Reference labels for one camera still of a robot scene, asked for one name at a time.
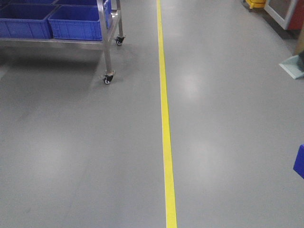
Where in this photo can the stainless steel rack cart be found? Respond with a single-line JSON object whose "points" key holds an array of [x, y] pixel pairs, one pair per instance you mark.
{"points": [[112, 30]]}

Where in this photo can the blue plastic crate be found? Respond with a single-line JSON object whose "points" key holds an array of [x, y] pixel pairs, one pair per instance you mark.
{"points": [[28, 21], [77, 20]]}

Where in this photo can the light green dustpan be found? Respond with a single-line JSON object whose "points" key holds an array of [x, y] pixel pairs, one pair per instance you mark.
{"points": [[291, 67]]}

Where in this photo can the small blue parts bin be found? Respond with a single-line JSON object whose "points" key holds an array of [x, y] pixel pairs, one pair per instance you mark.
{"points": [[299, 162]]}

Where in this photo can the yellow mop bucket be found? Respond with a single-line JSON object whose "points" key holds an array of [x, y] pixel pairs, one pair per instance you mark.
{"points": [[255, 4]]}

